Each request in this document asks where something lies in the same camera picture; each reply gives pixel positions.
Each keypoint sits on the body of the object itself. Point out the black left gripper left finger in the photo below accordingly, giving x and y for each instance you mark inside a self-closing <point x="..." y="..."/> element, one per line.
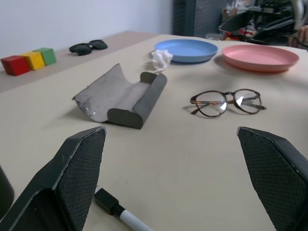
<point x="69" y="173"/>

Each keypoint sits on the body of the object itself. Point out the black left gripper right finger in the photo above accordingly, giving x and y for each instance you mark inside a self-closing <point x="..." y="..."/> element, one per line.
<point x="276" y="173"/>

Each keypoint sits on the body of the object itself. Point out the white marker with black cap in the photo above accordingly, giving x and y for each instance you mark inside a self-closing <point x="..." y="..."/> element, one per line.
<point x="106" y="199"/>

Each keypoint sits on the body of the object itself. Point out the tortoiseshell round eyeglasses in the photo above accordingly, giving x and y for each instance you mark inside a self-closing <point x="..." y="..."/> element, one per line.
<point x="211" y="106"/>

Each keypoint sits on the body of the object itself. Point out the grey glasses case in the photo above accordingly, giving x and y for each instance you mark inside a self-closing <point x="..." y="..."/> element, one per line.
<point x="144" y="101"/>

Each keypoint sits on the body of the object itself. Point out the white paper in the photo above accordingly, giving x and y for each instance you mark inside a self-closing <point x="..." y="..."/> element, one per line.
<point x="160" y="60"/>

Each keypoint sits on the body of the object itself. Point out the yellow wooden block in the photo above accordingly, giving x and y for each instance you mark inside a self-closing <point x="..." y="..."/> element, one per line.
<point x="36" y="61"/>

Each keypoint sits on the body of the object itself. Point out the pink plastic plate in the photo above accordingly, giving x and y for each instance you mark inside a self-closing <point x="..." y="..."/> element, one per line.
<point x="260" y="56"/>

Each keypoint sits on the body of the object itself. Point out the green wooden block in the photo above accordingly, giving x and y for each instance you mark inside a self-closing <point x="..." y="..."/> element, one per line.
<point x="48" y="56"/>

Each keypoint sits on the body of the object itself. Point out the red wooden block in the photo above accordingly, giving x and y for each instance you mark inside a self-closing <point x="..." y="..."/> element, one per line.
<point x="15" y="66"/>

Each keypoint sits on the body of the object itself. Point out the black sunglasses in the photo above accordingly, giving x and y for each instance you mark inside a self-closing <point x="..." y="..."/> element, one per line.
<point x="80" y="48"/>

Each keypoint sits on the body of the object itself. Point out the blue plastic plate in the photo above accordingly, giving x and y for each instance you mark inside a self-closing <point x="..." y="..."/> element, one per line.
<point x="187" y="49"/>

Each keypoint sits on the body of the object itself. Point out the black equipment pile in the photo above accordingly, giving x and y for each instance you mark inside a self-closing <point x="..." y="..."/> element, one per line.
<point x="264" y="19"/>

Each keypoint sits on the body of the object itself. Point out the dark grey cabinet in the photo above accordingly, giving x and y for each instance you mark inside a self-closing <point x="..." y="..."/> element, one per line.
<point x="192" y="16"/>

